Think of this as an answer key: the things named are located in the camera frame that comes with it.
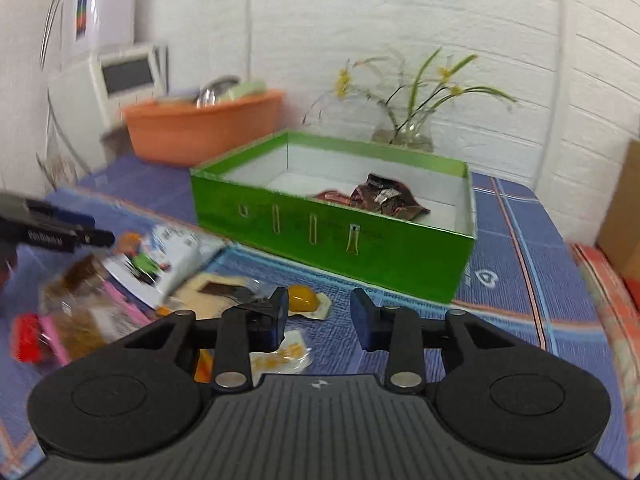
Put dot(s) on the blue checked tablecloth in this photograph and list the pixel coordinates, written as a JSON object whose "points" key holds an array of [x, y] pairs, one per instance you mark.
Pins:
{"points": [[505, 260]]}

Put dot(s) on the red patterned cloth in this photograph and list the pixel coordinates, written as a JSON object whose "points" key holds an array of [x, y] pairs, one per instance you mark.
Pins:
{"points": [[607, 300]]}

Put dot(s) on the small red packet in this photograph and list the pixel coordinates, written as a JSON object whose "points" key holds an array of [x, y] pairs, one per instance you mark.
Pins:
{"points": [[27, 337]]}

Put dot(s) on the glass vase with yellow flowers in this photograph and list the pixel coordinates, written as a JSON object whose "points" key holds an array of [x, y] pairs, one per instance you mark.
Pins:
{"points": [[407, 130]]}

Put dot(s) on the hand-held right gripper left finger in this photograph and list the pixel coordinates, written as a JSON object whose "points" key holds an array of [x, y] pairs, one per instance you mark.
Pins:
{"points": [[278, 317]]}

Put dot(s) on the orange jelly cup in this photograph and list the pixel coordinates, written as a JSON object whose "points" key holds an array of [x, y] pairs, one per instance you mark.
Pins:
{"points": [[302, 300]]}

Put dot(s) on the clear packet of yellow candy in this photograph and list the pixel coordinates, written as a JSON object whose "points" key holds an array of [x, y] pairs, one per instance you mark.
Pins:
{"points": [[280, 357]]}

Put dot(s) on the white appliance with screen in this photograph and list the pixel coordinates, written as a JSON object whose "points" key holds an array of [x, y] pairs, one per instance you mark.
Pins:
{"points": [[127, 77]]}

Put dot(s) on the red snack packet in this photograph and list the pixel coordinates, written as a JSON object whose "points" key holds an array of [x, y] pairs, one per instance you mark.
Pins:
{"points": [[332, 197]]}

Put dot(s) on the clear packet of brown snacks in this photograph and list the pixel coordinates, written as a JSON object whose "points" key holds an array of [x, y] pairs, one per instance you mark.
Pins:
{"points": [[85, 310]]}

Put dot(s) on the white cabinet with colourful sticker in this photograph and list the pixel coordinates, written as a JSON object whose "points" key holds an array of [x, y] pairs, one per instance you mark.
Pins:
{"points": [[107, 5]]}

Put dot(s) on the white snack packet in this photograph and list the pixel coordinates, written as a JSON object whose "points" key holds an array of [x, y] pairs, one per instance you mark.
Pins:
{"points": [[175, 255]]}

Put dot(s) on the yellow cracker packet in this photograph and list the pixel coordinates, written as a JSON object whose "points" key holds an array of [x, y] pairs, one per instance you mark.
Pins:
{"points": [[210, 287]]}

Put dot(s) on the orange snack packet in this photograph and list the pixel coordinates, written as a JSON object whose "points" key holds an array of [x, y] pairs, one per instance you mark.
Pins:
{"points": [[204, 367]]}

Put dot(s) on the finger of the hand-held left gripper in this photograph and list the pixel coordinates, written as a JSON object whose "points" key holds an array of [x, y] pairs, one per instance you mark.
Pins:
{"points": [[60, 216], [65, 240]]}

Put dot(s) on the orange plastic basin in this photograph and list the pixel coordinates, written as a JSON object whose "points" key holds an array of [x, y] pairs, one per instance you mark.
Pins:
{"points": [[200, 130]]}

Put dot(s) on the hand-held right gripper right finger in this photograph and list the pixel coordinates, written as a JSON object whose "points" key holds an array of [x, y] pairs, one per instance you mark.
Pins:
{"points": [[361, 321]]}

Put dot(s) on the brown paper bag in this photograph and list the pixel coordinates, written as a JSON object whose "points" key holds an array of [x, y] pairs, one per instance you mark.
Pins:
{"points": [[622, 220]]}

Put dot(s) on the pale green item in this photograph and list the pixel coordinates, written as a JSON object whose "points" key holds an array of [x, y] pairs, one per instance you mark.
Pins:
{"points": [[247, 88]]}

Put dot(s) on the pink-edged clear snack packet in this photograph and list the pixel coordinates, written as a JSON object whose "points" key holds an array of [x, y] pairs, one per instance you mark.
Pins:
{"points": [[130, 305]]}

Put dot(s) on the green cardboard box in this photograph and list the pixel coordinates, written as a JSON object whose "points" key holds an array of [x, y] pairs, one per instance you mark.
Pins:
{"points": [[350, 255]]}

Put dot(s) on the metal bowl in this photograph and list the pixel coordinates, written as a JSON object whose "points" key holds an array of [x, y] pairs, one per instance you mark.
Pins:
{"points": [[212, 91]]}

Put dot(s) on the dark brown snack packet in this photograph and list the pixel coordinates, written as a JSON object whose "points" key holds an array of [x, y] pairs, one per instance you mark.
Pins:
{"points": [[382, 197]]}

